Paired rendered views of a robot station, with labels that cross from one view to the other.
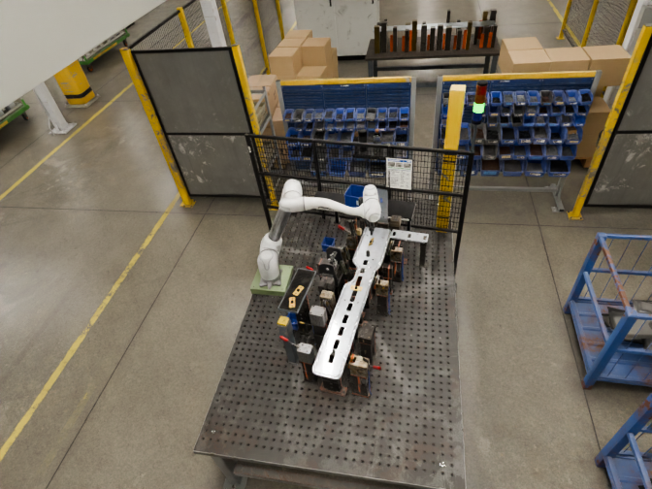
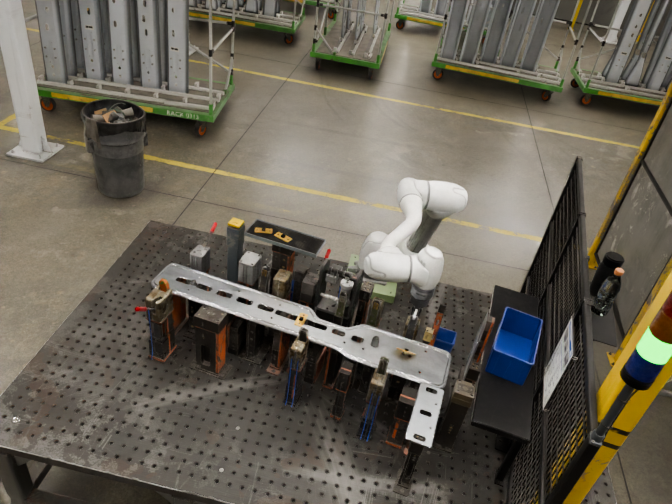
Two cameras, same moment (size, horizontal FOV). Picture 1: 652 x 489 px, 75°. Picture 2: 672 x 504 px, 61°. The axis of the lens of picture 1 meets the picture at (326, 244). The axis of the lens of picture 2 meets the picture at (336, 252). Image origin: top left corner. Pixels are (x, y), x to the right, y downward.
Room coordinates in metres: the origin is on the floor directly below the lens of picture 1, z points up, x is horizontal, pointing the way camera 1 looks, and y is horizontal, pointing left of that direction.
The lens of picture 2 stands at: (1.74, -1.99, 2.72)
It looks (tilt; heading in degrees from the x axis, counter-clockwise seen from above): 36 degrees down; 79
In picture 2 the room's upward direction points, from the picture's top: 9 degrees clockwise
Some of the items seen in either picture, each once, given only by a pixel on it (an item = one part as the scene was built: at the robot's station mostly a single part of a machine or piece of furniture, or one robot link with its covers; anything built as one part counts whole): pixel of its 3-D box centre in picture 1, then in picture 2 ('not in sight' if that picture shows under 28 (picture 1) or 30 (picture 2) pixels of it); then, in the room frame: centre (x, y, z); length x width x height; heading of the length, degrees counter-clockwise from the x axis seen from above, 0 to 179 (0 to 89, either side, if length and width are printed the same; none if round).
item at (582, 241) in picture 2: (355, 215); (521, 382); (3.03, -0.31, 0.77); 1.97 x 0.14 x 1.55; 66
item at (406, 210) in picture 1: (361, 205); (509, 353); (2.88, -0.35, 1.01); 0.90 x 0.22 x 0.03; 66
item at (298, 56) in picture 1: (308, 75); not in sight; (7.13, -0.09, 0.52); 1.20 x 0.80 x 1.05; 162
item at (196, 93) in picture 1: (209, 137); (659, 200); (4.52, 1.15, 1.00); 1.34 x 0.14 x 2.00; 75
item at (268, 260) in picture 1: (268, 263); (377, 251); (2.43, 0.48, 0.92); 0.18 x 0.16 x 0.22; 177
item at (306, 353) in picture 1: (308, 363); (200, 279); (1.50, 0.22, 0.88); 0.11 x 0.10 x 0.36; 66
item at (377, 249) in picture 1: (356, 290); (296, 320); (1.95, -0.17, 1.00); 1.38 x 0.22 x 0.02; 156
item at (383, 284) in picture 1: (382, 298); (296, 371); (1.96, -0.35, 0.87); 0.12 x 0.09 x 0.35; 66
